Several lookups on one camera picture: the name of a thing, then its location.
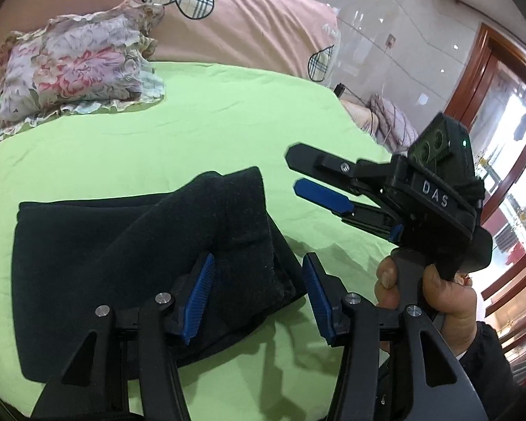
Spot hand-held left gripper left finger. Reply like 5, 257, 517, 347
29, 252, 216, 421

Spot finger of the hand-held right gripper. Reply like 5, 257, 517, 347
293, 178, 406, 243
286, 142, 397, 196

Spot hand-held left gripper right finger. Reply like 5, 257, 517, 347
301, 252, 489, 421

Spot dark navy pants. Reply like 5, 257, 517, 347
12, 167, 309, 382

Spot person's right forearm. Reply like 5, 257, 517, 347
456, 320, 526, 421

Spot person's right hand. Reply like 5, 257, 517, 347
374, 256, 478, 356

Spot pink striped cloth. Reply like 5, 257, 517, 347
368, 93, 419, 147

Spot red-brown wooden slats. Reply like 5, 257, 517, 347
478, 246, 526, 360

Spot green bed sheet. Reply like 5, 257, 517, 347
0, 61, 395, 421

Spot pink quilt with plaid hearts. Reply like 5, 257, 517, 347
0, 0, 342, 97

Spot floral ruffled pillow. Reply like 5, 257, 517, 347
0, 0, 166, 145

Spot red-brown wooden door frame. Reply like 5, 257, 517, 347
440, 23, 526, 132

